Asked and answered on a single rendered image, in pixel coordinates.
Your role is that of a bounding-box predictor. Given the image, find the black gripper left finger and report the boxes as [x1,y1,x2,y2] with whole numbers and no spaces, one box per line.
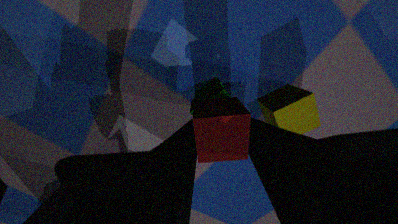
[54,119,197,224]

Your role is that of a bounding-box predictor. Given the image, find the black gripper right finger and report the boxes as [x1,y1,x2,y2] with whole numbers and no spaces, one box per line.
[248,117,398,224]

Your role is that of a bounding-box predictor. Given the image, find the yellow-green block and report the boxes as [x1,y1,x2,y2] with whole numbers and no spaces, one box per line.
[257,84,321,134]

